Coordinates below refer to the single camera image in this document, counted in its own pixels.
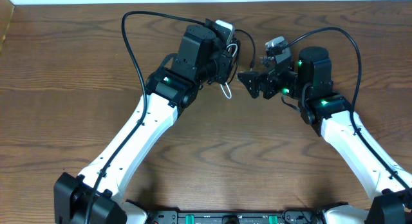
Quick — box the white usb cable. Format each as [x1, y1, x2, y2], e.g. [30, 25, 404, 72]
[220, 42, 239, 100]

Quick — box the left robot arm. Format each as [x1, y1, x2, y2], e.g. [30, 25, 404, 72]
[53, 20, 238, 223]

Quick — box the left camera black cable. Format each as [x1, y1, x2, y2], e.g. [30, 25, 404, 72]
[84, 10, 207, 224]

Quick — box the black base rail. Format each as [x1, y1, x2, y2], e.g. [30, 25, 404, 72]
[145, 209, 324, 224]

